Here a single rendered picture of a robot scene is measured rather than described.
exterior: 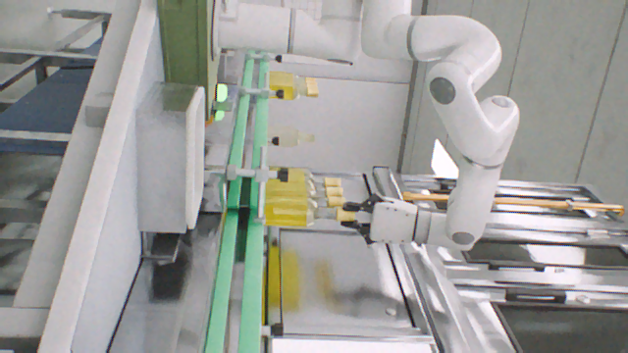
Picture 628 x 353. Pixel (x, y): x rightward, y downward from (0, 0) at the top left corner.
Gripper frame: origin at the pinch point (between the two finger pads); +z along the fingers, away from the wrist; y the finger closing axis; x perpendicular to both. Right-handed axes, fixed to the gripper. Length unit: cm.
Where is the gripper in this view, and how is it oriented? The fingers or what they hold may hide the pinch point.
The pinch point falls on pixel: (350, 215)
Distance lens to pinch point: 146.7
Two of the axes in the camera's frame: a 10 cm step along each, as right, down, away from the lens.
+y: 0.9, -9.1, -4.0
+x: -1.9, 3.7, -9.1
